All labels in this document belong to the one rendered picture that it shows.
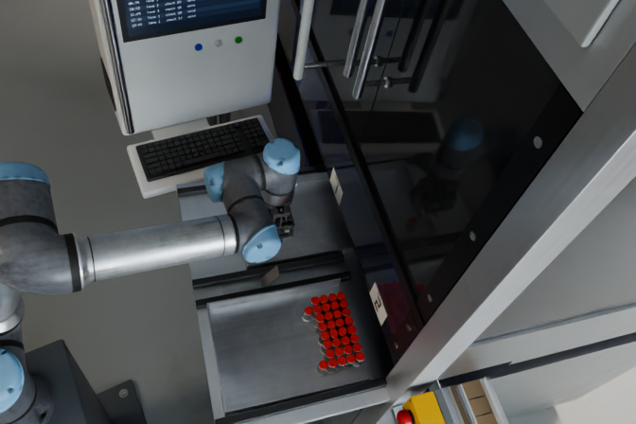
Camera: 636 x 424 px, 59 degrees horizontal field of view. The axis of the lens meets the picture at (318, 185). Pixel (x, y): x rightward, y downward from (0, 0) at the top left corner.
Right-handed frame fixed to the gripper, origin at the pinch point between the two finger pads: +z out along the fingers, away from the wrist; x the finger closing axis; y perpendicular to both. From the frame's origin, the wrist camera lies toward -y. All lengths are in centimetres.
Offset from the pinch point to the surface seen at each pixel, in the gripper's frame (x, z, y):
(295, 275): 6.0, 10.3, 8.1
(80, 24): -56, 98, -212
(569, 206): 20, -72, 45
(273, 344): -3.7, 10.0, 25.0
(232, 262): -9.4, 10.3, 1.1
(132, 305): -43, 98, -34
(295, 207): 11.2, 10.1, -12.5
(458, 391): 33, 2, 47
